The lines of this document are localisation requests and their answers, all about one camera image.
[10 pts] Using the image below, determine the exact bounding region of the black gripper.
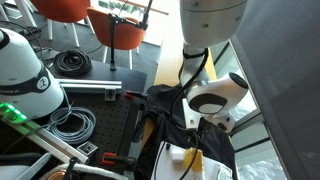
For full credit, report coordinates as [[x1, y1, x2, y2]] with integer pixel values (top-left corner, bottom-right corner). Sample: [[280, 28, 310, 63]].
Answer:
[[198, 116, 219, 137]]

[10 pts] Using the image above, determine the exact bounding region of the black zip jumper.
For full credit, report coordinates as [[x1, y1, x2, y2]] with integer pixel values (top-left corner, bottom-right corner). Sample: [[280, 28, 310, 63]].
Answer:
[[133, 83, 239, 180]]

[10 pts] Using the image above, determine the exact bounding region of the cream tube with yellow ends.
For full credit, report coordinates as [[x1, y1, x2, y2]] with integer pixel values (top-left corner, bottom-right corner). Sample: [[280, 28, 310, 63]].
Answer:
[[184, 148, 205, 180]]

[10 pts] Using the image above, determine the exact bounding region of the small white block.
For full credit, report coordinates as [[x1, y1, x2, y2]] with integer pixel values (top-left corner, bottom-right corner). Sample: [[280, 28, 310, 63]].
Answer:
[[170, 147, 186, 164]]

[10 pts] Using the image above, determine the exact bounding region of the small printed card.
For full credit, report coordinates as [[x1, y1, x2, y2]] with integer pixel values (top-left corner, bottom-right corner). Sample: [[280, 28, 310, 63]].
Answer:
[[216, 166, 233, 180]]

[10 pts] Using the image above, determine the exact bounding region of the dark mesh roller blind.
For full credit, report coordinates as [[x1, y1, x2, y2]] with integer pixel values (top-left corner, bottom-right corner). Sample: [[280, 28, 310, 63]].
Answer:
[[229, 0, 320, 180]]

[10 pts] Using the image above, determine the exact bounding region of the black perforated breadboard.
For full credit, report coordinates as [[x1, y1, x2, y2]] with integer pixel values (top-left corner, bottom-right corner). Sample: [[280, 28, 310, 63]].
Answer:
[[0, 59, 148, 180]]

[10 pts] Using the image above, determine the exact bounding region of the small grey tag block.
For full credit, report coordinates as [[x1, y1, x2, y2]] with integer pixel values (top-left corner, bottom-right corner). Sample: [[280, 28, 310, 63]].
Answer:
[[77, 141, 99, 157]]

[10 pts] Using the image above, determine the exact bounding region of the white padded tube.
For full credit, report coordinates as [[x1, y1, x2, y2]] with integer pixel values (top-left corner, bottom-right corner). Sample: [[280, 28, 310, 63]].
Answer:
[[39, 163, 129, 180]]

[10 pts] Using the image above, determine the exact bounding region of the orange chair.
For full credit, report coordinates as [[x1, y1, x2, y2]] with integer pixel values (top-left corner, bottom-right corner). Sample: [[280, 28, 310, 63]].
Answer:
[[29, 0, 92, 48], [87, 7, 147, 70]]

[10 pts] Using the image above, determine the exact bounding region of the white table leg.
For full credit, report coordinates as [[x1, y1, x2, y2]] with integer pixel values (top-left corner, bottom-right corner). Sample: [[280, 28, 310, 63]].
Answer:
[[13, 0, 38, 28]]

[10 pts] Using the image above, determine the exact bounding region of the light grey wrist camera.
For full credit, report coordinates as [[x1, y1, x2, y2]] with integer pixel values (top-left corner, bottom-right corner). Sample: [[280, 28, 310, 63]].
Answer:
[[182, 98, 202, 130]]

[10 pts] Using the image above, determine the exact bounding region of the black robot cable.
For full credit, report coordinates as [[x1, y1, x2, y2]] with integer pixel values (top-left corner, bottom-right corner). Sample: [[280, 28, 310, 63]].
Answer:
[[169, 48, 210, 180]]

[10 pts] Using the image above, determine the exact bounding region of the dark window frame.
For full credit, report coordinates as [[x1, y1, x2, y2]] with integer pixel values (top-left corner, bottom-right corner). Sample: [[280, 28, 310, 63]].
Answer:
[[229, 106, 278, 158]]

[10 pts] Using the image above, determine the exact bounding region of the black clamp with red handle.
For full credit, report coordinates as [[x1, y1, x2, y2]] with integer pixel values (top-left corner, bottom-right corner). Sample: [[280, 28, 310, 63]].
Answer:
[[124, 90, 149, 101], [101, 151, 138, 167]]

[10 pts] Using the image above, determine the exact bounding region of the grey cable coil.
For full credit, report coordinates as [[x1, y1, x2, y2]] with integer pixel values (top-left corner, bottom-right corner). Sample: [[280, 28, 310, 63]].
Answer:
[[48, 106, 98, 145]]

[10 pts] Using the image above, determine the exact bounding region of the aluminium extrusion rail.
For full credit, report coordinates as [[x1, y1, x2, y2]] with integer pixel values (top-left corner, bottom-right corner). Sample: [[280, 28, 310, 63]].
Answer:
[[0, 113, 90, 165], [58, 79, 123, 102]]

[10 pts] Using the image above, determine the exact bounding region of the black camera stand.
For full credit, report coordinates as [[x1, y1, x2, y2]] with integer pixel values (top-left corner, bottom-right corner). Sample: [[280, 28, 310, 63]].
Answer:
[[108, 0, 155, 72]]

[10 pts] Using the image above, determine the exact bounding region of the black cable coil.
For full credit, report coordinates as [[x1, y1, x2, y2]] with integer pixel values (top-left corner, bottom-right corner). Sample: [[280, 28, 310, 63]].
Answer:
[[53, 49, 93, 77]]

